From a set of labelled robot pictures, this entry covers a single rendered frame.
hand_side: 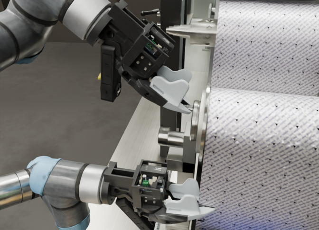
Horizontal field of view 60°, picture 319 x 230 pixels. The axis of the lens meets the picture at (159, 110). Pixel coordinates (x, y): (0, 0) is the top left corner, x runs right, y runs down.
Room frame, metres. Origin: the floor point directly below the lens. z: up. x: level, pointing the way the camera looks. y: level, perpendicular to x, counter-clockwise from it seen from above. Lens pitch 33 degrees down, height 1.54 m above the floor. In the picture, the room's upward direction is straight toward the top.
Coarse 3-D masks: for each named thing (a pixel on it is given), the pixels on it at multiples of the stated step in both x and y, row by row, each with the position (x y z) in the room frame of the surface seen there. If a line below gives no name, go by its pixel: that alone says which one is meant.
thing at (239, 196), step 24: (216, 168) 0.34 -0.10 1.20; (216, 192) 0.34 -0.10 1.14; (240, 192) 0.33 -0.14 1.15; (264, 192) 0.32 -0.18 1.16; (288, 192) 0.32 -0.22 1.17; (312, 192) 0.31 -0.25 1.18; (216, 216) 0.34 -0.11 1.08; (240, 216) 0.33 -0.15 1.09; (264, 216) 0.32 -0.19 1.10; (288, 216) 0.31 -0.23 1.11; (312, 216) 0.30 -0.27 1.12
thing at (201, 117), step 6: (204, 90) 0.42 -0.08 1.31; (210, 90) 0.43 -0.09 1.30; (204, 96) 0.40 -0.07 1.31; (204, 102) 0.39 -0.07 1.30; (204, 108) 0.38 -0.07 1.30; (198, 120) 0.36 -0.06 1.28; (198, 126) 0.36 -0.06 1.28; (198, 132) 0.35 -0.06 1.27; (198, 138) 0.35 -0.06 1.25; (198, 144) 0.35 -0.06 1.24; (204, 144) 0.35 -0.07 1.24; (198, 150) 0.36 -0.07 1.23
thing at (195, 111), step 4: (196, 100) 0.42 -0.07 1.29; (196, 104) 0.41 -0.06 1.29; (196, 108) 0.40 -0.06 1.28; (192, 112) 0.39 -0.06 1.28; (196, 112) 0.39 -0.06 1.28; (192, 116) 0.39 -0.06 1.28; (196, 116) 0.38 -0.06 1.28; (192, 120) 0.38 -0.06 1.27; (196, 120) 0.38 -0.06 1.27; (192, 124) 0.38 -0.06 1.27; (196, 124) 0.38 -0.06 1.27; (192, 128) 0.37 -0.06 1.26; (196, 128) 0.37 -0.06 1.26; (192, 132) 0.37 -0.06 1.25; (196, 132) 0.37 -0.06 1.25; (192, 136) 0.37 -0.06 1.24; (196, 136) 0.37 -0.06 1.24; (192, 140) 0.38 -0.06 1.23
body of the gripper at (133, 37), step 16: (112, 16) 0.43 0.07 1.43; (128, 16) 0.42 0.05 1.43; (96, 32) 0.42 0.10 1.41; (112, 32) 0.44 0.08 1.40; (128, 32) 0.42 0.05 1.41; (144, 32) 0.41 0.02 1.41; (128, 48) 0.43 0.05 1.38; (144, 48) 0.42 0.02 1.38; (160, 48) 0.42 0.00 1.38; (128, 64) 0.41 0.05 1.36; (144, 64) 0.41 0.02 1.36; (160, 64) 0.40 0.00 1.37; (128, 80) 0.41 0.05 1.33
